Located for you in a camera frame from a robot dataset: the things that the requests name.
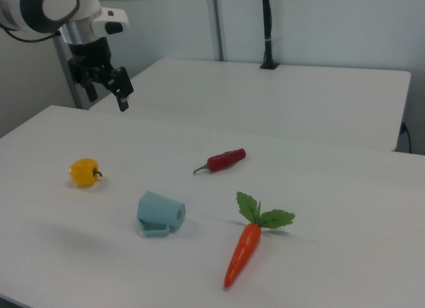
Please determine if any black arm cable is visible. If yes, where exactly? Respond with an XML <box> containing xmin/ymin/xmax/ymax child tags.
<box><xmin>0</xmin><ymin>22</ymin><xmax>64</xmax><ymax>44</ymax></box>

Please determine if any black wall plug with cable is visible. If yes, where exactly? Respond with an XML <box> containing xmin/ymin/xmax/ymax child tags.
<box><xmin>400</xmin><ymin>121</ymin><xmax>413</xmax><ymax>153</ymax></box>

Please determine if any black camera pole with base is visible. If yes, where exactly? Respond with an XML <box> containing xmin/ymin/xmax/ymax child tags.
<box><xmin>259</xmin><ymin>0</ymin><xmax>279</xmax><ymax>70</ymax></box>

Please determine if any light blue hexagonal mug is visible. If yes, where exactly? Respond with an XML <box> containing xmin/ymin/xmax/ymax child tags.
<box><xmin>136</xmin><ymin>190</ymin><xmax>186</xmax><ymax>238</ymax></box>

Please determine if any yellow bell pepper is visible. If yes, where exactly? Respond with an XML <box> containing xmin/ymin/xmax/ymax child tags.
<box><xmin>68</xmin><ymin>158</ymin><xmax>104</xmax><ymax>189</ymax></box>

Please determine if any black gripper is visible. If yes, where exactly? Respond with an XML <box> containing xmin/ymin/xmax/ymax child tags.
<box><xmin>68</xmin><ymin>37</ymin><xmax>135</xmax><ymax>113</ymax></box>

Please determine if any orange carrot with green leaves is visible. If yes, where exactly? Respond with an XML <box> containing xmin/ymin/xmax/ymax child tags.
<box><xmin>223</xmin><ymin>191</ymin><xmax>296</xmax><ymax>288</ymax></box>

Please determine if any red chili pepper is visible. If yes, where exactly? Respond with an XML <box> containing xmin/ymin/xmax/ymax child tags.
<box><xmin>193</xmin><ymin>148</ymin><xmax>247</xmax><ymax>175</ymax></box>

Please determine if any white side table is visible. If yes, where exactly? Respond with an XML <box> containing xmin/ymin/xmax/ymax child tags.
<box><xmin>89</xmin><ymin>58</ymin><xmax>412</xmax><ymax>152</ymax></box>

